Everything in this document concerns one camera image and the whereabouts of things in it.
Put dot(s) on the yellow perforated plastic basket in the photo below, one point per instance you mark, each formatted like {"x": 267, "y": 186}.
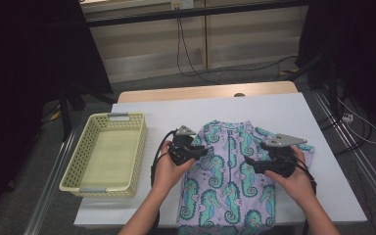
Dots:
{"x": 104, "y": 156}

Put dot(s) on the person's left hand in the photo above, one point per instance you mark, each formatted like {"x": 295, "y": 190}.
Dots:
{"x": 168, "y": 173}

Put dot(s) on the person's right hand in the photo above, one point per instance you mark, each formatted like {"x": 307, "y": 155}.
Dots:
{"x": 297, "y": 189}

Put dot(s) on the black horizontal bar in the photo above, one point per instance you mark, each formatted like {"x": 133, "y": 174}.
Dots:
{"x": 192, "y": 13}

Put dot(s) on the black curtain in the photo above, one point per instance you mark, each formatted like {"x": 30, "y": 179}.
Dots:
{"x": 23, "y": 81}
{"x": 365, "y": 49}

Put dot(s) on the black tripod stand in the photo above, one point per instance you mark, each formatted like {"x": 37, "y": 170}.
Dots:
{"x": 65, "y": 114}

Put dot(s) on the purple seahorse print garment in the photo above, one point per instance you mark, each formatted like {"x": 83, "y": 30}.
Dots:
{"x": 225, "y": 189}

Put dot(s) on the aluminium floor rail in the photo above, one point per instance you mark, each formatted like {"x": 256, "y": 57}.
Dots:
{"x": 365, "y": 163}
{"x": 50, "y": 182}

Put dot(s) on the white table cover sheet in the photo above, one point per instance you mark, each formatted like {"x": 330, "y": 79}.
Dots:
{"x": 176, "y": 111}

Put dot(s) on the white wall socket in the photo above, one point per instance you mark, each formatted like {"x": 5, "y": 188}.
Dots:
{"x": 182, "y": 4}

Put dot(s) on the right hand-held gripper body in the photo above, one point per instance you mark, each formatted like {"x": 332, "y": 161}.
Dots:
{"x": 279, "y": 160}

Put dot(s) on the black metal stand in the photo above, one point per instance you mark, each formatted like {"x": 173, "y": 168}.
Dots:
{"x": 331, "y": 88}

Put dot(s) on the light wooden table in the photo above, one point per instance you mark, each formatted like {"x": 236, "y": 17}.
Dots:
{"x": 176, "y": 93}

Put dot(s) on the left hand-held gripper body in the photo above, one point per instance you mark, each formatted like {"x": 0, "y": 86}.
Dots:
{"x": 182, "y": 150}

